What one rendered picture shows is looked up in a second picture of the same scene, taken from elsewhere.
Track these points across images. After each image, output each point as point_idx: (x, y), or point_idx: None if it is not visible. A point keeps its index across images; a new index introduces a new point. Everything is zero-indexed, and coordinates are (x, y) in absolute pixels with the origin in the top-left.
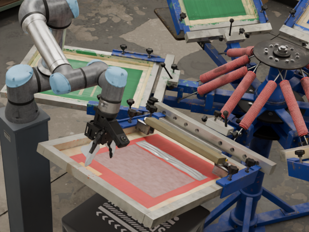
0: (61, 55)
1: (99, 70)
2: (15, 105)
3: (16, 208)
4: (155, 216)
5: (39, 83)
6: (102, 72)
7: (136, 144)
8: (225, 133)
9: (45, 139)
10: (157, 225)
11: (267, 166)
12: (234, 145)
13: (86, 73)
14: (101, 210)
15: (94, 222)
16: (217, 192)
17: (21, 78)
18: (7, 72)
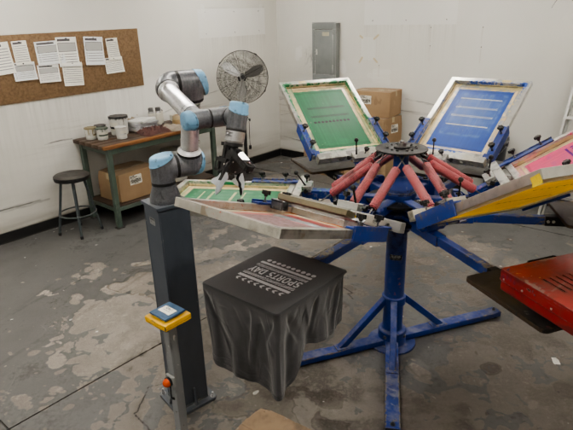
0: (190, 101)
1: (223, 108)
2: (158, 187)
3: (164, 302)
4: (283, 228)
5: (179, 165)
6: (226, 108)
7: (271, 215)
8: (355, 208)
9: (188, 223)
10: (295, 281)
11: (397, 224)
12: (364, 213)
13: (212, 111)
14: (241, 275)
15: (234, 282)
16: (348, 234)
17: (162, 159)
18: (150, 157)
